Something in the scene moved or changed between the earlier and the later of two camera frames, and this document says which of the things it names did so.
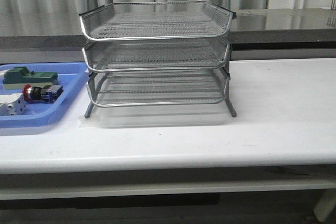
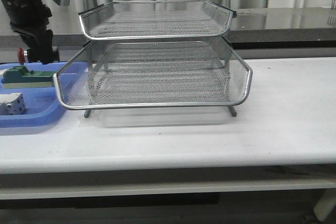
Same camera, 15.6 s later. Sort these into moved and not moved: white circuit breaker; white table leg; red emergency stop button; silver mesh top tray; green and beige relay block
Moved: red emergency stop button
Not moved: white circuit breaker; silver mesh top tray; white table leg; green and beige relay block
